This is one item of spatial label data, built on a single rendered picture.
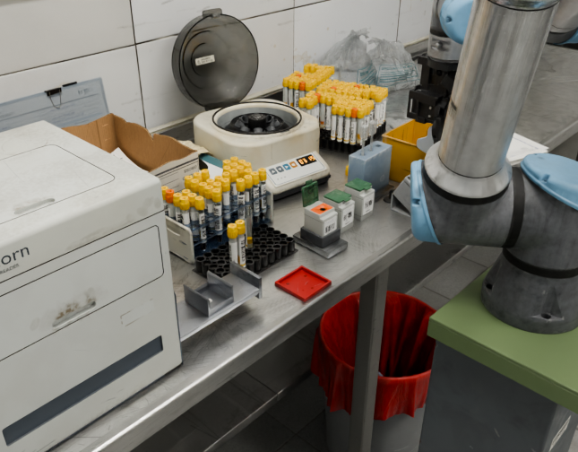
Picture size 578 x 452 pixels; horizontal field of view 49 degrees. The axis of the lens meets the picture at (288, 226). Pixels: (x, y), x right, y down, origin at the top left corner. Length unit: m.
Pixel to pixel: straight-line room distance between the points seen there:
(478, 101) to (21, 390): 0.61
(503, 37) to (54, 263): 0.53
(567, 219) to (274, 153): 0.65
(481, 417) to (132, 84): 1.00
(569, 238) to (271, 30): 1.08
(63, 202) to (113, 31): 0.77
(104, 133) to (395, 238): 0.65
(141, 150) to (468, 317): 0.74
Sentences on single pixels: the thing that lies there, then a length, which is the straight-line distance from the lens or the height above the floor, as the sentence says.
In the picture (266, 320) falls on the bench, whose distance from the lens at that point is 0.99.
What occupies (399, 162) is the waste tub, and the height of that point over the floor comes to 0.92.
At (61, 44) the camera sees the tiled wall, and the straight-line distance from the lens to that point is 1.40.
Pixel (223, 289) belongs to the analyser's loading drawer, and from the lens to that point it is 0.97.
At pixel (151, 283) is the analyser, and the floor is 1.04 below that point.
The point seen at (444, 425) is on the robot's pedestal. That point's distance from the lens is 1.15.
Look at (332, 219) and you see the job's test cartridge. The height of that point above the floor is 0.94.
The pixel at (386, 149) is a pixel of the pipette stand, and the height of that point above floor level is 0.97.
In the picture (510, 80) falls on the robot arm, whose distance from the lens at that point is 0.75.
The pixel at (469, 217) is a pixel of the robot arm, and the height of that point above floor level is 1.09.
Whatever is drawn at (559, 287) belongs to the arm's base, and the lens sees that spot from 0.97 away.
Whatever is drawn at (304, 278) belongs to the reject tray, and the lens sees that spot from 1.08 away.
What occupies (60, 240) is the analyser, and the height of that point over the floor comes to 1.15.
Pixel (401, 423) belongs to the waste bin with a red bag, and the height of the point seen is 0.26.
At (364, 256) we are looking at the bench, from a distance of 1.15.
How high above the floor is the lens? 1.51
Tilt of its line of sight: 31 degrees down
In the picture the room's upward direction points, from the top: straight up
